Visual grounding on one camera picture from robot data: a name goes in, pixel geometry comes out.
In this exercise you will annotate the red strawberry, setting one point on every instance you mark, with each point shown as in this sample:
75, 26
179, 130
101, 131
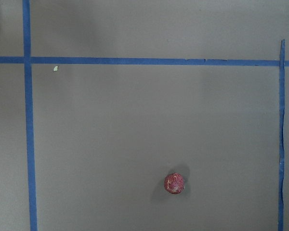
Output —
174, 183

